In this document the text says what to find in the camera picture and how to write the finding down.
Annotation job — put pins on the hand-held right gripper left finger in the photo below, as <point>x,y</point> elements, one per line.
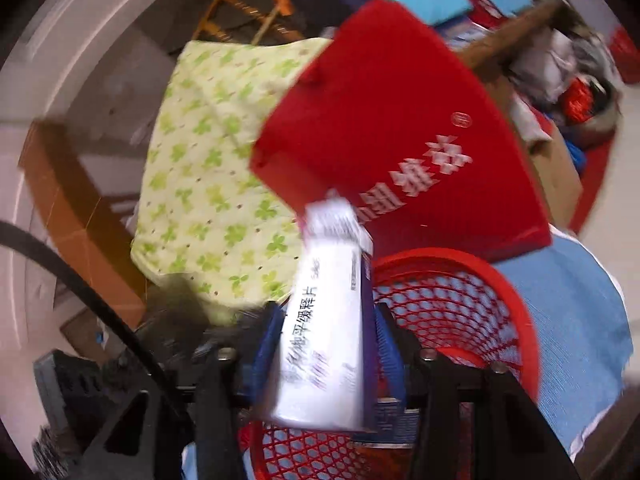
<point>267,347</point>

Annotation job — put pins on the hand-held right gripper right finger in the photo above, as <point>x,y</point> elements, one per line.
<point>387,357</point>

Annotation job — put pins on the white medicine box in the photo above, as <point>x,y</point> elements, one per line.
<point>325,335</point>

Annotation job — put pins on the red mesh plastic basket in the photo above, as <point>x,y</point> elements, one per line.
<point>450,300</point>

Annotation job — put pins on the green clover print sheet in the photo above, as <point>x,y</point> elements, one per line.
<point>210,170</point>

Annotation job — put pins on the blue towel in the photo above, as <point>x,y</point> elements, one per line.
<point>575,335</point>

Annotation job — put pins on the red paper gift bag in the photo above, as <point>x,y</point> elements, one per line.
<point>390,135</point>

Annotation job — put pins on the brown cardboard box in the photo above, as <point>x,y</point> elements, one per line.
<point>550,170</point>

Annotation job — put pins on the orange wooden pillar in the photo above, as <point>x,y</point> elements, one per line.
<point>65,200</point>

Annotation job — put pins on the wooden shelf board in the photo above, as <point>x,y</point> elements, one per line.
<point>510,30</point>

